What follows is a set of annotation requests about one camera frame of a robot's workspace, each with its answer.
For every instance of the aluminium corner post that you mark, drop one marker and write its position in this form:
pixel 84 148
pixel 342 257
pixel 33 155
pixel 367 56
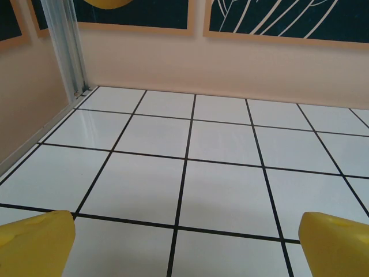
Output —
pixel 66 43

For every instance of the wall panel with gold oval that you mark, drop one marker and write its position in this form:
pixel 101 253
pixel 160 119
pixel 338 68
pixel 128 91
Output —
pixel 144 14

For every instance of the wall panel single flower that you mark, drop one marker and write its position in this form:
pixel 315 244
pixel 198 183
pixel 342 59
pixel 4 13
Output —
pixel 8 23

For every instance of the aluminium table edge rail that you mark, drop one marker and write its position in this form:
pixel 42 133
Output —
pixel 43 135

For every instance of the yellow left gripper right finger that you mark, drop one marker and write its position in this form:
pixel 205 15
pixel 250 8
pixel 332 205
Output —
pixel 337 248

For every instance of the wall panel orange circle leaves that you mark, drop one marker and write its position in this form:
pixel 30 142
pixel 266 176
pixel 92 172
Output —
pixel 288 29

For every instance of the wall panel large pink circle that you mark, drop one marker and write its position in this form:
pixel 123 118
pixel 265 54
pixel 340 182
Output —
pixel 40 17

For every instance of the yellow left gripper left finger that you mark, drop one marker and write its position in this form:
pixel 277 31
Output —
pixel 34 245

